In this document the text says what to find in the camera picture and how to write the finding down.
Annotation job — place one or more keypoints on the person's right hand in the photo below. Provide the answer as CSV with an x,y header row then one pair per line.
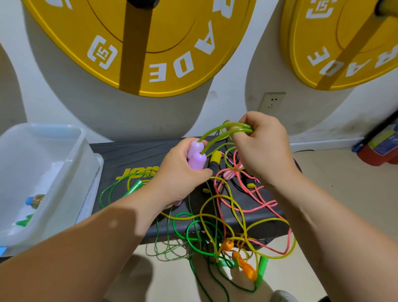
x,y
267,149

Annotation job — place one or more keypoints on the person's left hand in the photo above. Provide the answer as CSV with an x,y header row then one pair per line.
x,y
177,177

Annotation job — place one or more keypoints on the clear plastic storage bin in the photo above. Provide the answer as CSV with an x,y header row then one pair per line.
x,y
37,168

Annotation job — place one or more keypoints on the person's right forearm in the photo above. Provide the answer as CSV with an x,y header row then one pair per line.
x,y
348,242

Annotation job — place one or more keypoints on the person's left forearm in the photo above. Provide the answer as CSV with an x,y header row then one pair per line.
x,y
68,255

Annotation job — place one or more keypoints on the black aerobic step platform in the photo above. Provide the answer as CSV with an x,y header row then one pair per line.
x,y
143,155

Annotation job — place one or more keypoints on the translucent plastic lid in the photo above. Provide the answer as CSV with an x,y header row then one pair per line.
x,y
90,186

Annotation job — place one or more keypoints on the red fire extinguisher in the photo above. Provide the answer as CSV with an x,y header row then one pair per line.
x,y
379,149

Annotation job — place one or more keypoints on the large yellow weight plate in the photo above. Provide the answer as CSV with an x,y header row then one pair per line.
x,y
168,43

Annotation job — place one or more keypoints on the black plate peg cap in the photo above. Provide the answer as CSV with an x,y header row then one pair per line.
x,y
143,2

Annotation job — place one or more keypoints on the blue plastic piece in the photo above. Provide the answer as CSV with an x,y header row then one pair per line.
x,y
2,251

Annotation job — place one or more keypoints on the white wall socket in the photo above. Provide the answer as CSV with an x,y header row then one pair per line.
x,y
272,102

